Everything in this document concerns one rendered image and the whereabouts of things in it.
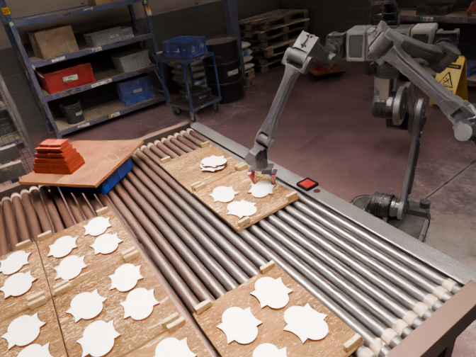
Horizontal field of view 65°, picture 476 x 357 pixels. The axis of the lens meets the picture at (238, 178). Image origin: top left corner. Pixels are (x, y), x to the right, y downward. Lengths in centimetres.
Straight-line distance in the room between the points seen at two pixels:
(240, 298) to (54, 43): 495
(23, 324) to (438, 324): 132
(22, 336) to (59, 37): 475
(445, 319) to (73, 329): 116
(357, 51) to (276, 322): 138
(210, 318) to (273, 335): 21
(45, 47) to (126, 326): 480
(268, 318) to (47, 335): 73
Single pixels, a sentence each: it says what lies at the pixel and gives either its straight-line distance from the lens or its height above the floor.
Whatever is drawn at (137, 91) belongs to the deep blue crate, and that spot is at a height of 31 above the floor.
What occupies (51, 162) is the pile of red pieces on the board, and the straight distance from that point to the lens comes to 223.
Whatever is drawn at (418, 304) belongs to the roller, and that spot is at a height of 92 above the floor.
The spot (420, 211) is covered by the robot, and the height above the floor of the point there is 28.
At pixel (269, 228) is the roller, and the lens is 159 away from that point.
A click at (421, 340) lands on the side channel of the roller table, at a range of 123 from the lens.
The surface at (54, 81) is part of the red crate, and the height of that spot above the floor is 80.
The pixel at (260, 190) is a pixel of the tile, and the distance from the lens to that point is 179.
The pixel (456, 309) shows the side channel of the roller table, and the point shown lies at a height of 95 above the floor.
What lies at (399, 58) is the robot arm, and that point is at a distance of 150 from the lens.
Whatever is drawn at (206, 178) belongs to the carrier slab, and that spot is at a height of 94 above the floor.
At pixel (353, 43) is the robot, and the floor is 146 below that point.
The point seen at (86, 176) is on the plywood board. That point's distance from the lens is 211.
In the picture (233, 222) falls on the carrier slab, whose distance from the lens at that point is 163.
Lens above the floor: 192
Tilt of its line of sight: 31 degrees down
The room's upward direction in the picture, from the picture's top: 9 degrees counter-clockwise
